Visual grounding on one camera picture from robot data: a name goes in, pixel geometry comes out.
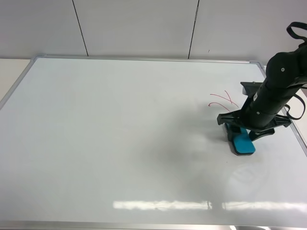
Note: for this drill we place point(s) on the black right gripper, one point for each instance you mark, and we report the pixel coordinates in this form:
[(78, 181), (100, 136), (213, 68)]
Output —
[(259, 113)]

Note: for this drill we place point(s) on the teal whiteboard eraser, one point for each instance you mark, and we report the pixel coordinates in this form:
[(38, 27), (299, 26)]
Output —
[(241, 144)]

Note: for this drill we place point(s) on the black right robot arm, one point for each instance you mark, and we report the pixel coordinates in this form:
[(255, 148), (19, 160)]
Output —
[(286, 73)]

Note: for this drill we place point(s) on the red marker scribble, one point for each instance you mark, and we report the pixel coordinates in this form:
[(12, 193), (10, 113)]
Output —
[(224, 100)]

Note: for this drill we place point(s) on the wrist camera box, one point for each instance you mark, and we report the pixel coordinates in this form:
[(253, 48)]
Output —
[(250, 88)]

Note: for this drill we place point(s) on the white whiteboard with aluminium frame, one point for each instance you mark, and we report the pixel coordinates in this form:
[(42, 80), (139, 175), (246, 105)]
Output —
[(90, 143)]

